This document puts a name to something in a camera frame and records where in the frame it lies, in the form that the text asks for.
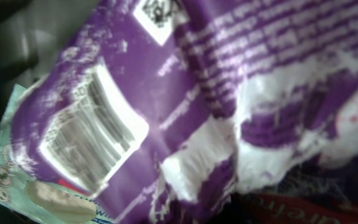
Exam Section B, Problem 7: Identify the purple snack packet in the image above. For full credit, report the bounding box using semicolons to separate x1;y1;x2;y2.
11;0;358;223

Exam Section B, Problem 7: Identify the green wet wipes packet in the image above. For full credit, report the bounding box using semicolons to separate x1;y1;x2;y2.
0;83;114;224

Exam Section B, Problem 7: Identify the grey plastic mesh basket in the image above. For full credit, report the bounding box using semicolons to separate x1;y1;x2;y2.
0;0;98;121

